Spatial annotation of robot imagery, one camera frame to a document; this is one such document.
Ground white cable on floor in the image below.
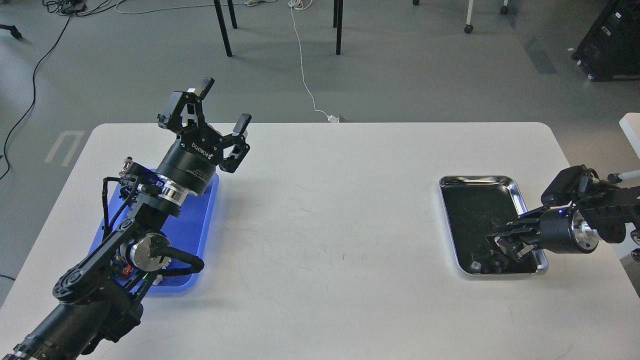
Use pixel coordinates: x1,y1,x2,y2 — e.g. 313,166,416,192
115,0,332,121

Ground black cable on floor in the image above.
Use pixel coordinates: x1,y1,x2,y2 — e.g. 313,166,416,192
0,0,118,180

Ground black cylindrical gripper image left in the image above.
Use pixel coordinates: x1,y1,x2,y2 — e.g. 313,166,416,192
155,77,252,196

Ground white power adapter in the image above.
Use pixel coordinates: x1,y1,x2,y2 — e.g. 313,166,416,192
327,115,340,124

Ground black table leg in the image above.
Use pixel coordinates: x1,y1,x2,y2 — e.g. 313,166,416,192
333,0,344,56
213,0,238,58

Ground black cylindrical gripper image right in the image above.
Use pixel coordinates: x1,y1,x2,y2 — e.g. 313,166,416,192
490,207,600,261

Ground silver metal tray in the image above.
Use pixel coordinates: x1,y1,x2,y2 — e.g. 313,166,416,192
439,175,549,280

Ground black equipment case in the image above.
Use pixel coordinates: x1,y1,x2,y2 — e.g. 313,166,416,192
571,0,640,82

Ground black table leg left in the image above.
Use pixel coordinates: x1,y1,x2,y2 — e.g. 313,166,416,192
213,0,238,58

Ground green white push button switch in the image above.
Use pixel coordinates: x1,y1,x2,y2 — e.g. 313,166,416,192
147,274,163,286

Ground blue plastic tray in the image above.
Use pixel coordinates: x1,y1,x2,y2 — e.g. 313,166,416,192
87,173,220,296

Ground black table leg right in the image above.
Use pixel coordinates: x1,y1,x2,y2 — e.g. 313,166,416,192
333,0,344,56

